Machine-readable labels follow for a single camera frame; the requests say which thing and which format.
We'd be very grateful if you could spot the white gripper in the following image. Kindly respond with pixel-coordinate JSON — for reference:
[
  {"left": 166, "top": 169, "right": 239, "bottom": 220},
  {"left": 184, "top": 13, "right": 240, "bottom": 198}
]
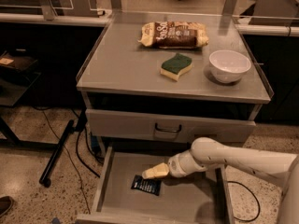
[{"left": 142, "top": 150, "right": 207, "bottom": 179}]

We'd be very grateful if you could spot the green yellow sponge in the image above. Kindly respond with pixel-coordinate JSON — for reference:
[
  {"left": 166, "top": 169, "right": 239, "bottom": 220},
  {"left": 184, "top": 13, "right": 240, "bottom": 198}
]
[{"left": 160, "top": 53, "right": 192, "bottom": 81}]

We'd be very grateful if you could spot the black drawer handle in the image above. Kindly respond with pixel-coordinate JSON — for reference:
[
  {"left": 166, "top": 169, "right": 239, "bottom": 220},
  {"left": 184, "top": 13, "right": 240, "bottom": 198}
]
[{"left": 154, "top": 123, "right": 182, "bottom": 133}]

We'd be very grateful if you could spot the closed grey top drawer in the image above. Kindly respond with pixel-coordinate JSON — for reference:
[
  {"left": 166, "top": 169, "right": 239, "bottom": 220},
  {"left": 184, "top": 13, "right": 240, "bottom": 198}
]
[{"left": 86, "top": 109, "right": 255, "bottom": 144}]

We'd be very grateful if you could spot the grey metal drawer cabinet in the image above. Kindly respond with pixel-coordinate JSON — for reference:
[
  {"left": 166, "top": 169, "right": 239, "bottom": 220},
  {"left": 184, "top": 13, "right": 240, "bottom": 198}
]
[{"left": 75, "top": 10, "right": 275, "bottom": 224}]

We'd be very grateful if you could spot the white bowl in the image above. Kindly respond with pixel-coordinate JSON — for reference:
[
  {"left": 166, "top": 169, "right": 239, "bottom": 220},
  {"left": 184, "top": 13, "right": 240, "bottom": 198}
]
[{"left": 209, "top": 49, "right": 251, "bottom": 84}]

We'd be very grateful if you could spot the black floor cable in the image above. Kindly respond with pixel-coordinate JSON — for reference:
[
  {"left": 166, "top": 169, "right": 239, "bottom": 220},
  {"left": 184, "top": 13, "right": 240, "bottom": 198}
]
[
  {"left": 227, "top": 180, "right": 261, "bottom": 223},
  {"left": 31, "top": 105, "right": 106, "bottom": 215}
]

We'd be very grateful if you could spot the black floor cable left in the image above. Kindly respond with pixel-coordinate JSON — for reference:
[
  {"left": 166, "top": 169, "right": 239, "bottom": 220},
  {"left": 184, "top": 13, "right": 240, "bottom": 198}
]
[{"left": 31, "top": 105, "right": 106, "bottom": 215}]

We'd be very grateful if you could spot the open grey middle drawer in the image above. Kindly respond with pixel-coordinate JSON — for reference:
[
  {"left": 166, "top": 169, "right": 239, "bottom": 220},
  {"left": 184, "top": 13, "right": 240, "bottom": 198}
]
[{"left": 77, "top": 147, "right": 235, "bottom": 224}]

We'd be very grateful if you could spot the brown shoe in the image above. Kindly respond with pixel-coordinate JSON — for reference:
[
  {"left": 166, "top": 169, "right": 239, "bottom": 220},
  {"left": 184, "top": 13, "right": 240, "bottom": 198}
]
[{"left": 0, "top": 196, "right": 14, "bottom": 217}]

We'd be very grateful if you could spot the dark side table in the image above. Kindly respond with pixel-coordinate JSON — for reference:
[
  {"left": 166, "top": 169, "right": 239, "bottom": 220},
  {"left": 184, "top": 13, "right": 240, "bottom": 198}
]
[{"left": 0, "top": 51, "right": 58, "bottom": 150}]

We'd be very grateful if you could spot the black floor cable right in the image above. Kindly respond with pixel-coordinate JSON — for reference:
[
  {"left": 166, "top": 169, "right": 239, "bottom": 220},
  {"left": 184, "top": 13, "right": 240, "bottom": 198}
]
[{"left": 227, "top": 180, "right": 261, "bottom": 223}]

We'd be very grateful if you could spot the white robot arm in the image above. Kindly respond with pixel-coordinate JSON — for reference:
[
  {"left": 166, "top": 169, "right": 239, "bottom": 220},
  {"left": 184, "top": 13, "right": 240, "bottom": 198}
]
[{"left": 142, "top": 137, "right": 299, "bottom": 224}]

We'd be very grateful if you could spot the brown yellow snack bag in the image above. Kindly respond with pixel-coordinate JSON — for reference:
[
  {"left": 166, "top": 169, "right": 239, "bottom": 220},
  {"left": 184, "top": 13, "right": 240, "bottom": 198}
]
[{"left": 139, "top": 21, "right": 209, "bottom": 49}]

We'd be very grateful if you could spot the blue rxbar blueberry wrapper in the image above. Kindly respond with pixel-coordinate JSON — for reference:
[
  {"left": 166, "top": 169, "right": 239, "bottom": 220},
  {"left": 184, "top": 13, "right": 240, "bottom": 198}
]
[{"left": 131, "top": 175, "right": 162, "bottom": 196}]

